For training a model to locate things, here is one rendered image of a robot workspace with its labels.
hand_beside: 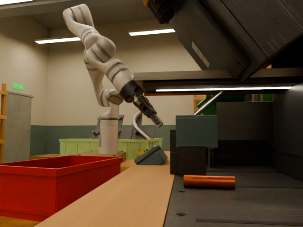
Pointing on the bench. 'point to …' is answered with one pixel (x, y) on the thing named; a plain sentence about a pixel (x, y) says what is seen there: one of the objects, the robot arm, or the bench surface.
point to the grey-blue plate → (195, 142)
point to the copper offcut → (209, 181)
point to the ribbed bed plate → (245, 120)
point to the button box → (152, 156)
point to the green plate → (228, 98)
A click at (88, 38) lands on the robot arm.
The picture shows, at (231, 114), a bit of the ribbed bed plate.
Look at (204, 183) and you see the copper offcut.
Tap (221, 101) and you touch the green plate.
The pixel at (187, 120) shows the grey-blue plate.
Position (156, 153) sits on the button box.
